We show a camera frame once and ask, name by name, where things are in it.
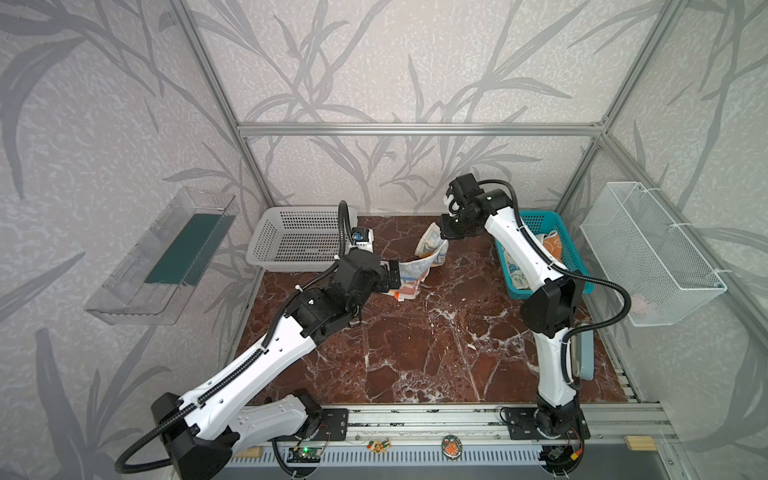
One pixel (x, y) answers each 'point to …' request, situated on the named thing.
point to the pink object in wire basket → (639, 303)
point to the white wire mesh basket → (644, 254)
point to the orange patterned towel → (552, 242)
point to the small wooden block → (641, 443)
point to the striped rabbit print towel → (432, 250)
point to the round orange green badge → (451, 446)
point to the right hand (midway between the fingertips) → (443, 224)
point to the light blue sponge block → (586, 352)
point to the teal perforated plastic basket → (539, 223)
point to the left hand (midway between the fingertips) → (387, 253)
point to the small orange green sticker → (378, 446)
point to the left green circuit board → (304, 455)
